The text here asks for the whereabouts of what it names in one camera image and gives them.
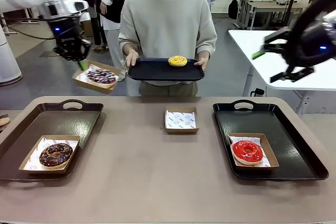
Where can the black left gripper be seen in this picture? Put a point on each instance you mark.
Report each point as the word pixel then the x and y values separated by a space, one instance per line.
pixel 65 28

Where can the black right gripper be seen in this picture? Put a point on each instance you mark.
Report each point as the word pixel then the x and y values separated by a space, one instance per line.
pixel 315 43

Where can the brown cardboard donut box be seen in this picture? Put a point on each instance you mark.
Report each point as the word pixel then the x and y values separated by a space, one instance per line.
pixel 89 85
pixel 181 131

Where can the person's right forearm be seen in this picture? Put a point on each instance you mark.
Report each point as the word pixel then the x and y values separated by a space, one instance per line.
pixel 128 43

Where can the person's left forearm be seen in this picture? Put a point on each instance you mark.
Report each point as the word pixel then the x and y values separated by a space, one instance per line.
pixel 207 44

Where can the person's right hand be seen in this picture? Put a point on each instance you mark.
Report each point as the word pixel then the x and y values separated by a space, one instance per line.
pixel 132 60

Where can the person's left hand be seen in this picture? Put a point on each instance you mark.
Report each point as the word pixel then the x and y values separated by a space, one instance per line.
pixel 202 63

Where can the white side table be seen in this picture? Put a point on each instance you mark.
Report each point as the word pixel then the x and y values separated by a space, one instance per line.
pixel 249 45

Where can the purple sprinkled donut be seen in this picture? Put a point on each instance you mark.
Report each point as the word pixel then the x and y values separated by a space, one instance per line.
pixel 101 75

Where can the grey background workbench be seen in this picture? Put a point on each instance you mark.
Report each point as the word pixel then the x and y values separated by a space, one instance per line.
pixel 273 5

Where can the black backpack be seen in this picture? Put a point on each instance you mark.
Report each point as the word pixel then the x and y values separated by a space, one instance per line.
pixel 233 9

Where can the person in beige sweater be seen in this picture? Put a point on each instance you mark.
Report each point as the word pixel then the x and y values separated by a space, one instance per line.
pixel 168 24

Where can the red glazed donut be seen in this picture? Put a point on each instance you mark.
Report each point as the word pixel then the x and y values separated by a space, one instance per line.
pixel 248 151

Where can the yellow sprinkled donut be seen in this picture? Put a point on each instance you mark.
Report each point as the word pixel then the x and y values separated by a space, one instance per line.
pixel 177 61

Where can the chocolate sprinkled donut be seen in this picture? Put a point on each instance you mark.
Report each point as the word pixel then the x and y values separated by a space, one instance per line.
pixel 56 154

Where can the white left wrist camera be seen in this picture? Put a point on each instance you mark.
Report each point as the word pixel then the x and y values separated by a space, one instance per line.
pixel 77 6

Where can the white cylindrical pedestal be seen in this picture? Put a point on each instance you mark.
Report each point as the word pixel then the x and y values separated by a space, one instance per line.
pixel 8 58

